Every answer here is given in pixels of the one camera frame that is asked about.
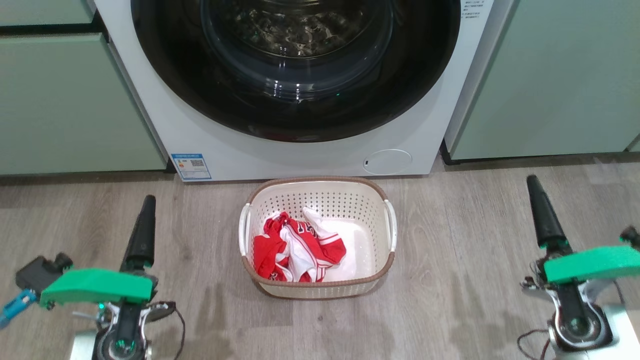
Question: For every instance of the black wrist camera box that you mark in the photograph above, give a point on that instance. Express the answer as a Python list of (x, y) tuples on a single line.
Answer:
[(631, 236), (37, 272)]

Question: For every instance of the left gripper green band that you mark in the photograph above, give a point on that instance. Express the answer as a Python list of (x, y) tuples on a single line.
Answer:
[(95, 286)]

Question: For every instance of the round white filter cover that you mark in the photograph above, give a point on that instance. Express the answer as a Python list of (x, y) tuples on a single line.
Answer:
[(387, 161)]

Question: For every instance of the white jersey with red panel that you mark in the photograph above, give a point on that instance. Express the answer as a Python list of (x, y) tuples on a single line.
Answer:
[(312, 245)]

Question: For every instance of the blue white energy label sticker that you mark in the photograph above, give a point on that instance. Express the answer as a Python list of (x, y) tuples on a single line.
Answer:
[(191, 166)]

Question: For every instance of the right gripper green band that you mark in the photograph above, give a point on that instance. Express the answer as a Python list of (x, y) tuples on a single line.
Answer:
[(590, 262)]

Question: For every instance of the round dark washing machine door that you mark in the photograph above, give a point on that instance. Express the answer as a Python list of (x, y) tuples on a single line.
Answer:
[(300, 120)]

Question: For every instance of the pale green cabinet door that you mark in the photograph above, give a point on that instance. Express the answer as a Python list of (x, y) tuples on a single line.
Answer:
[(65, 100)]

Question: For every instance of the cream laundry basket brown rim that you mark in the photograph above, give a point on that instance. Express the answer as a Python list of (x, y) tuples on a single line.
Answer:
[(325, 197)]

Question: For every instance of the pale green cabinet white side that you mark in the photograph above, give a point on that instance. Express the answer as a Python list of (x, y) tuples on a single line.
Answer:
[(560, 75)]

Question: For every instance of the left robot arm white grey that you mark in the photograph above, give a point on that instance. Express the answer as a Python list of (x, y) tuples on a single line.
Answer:
[(122, 340)]

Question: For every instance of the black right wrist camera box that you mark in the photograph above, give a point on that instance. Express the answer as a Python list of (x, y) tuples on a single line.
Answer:
[(631, 236)]

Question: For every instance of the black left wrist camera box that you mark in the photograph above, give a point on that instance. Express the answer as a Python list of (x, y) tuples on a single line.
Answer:
[(37, 272)]

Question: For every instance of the white front-load washing machine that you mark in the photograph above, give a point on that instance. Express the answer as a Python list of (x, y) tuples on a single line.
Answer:
[(200, 125)]

